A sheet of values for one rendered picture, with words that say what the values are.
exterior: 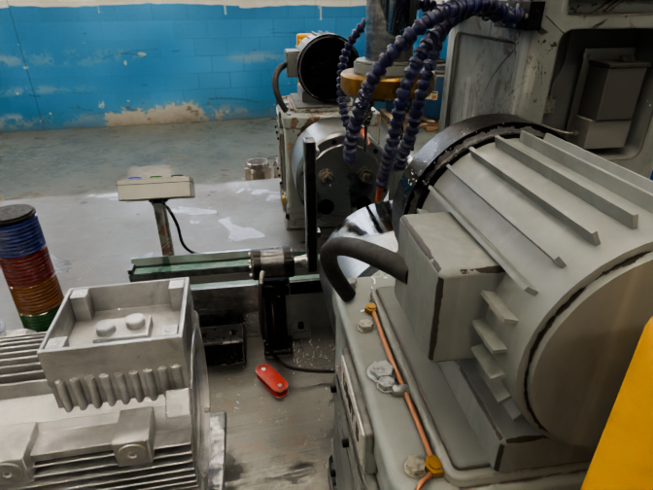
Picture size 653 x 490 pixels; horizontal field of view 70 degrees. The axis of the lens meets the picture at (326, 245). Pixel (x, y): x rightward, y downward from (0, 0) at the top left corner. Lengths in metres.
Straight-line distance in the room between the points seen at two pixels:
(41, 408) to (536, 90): 0.80
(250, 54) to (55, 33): 2.20
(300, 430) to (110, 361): 0.47
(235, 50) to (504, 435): 6.24
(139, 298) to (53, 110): 6.31
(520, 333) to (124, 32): 6.33
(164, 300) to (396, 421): 0.28
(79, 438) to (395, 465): 0.28
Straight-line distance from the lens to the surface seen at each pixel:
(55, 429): 0.52
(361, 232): 0.71
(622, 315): 0.30
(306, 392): 0.93
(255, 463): 0.84
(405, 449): 0.39
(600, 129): 0.98
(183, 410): 0.47
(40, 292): 0.75
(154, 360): 0.46
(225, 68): 6.46
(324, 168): 1.19
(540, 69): 0.87
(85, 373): 0.48
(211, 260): 1.12
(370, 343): 0.48
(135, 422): 0.48
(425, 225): 0.35
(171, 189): 1.20
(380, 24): 0.91
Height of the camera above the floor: 1.47
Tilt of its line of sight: 28 degrees down
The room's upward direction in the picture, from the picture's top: straight up
